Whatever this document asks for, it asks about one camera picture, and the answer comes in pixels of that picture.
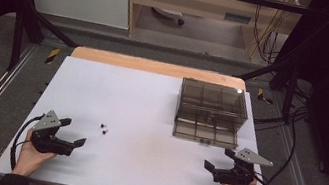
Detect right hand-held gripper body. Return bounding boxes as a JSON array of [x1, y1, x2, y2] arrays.
[[210, 143, 276, 185]]

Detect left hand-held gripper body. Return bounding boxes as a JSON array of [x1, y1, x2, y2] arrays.
[[27, 106, 80, 159]]

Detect clear grey compartment drawer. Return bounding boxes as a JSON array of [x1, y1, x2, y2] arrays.
[[171, 117, 242, 151]]

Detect clear grey organiser box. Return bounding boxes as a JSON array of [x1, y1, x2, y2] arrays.
[[172, 76, 253, 144]]

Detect person's left hand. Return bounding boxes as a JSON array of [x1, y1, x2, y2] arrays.
[[11, 127, 62, 183]]

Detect white table board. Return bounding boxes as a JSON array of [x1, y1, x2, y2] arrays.
[[0, 46, 292, 185]]

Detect black yellow floor tape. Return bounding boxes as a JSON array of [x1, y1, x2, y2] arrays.
[[255, 87, 276, 107], [44, 46, 61, 66]]

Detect black metal stand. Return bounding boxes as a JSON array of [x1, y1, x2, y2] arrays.
[[0, 0, 88, 82], [231, 4, 325, 129]]

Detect wooden table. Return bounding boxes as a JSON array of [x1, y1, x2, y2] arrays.
[[69, 44, 250, 92]]

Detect office chair base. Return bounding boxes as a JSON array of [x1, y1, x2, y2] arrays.
[[149, 6, 188, 28]]

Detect light wooden desk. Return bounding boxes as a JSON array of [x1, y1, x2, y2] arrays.
[[117, 0, 315, 65]]

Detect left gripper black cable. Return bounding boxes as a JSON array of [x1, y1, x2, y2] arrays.
[[6, 109, 45, 175]]

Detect black floor cables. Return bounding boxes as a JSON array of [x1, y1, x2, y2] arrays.
[[242, 82, 314, 185]]

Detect bundle of hanging cables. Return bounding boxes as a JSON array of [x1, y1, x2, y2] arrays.
[[246, 0, 298, 68]]

